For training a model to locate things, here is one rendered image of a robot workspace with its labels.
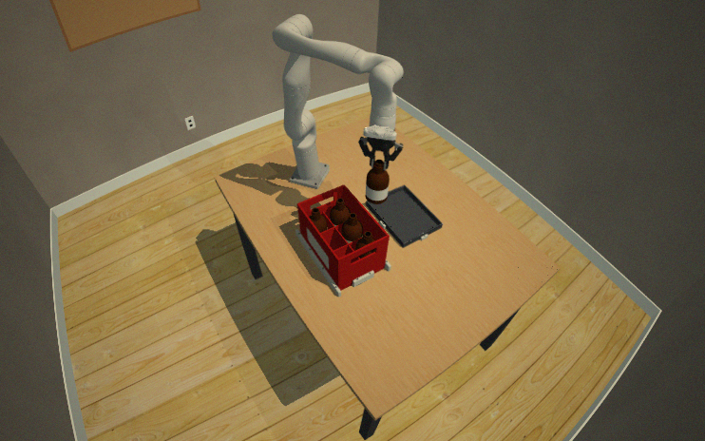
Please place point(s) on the red crate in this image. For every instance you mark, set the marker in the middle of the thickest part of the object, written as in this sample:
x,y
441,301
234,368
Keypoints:
x,y
339,258

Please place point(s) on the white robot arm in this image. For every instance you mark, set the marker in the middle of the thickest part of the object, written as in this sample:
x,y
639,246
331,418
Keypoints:
x,y
384,72

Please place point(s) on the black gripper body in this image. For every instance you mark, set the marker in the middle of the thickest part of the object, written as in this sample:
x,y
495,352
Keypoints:
x,y
389,144

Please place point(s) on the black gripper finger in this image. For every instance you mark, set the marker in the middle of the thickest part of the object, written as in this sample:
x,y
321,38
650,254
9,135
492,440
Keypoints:
x,y
393,156
367,153

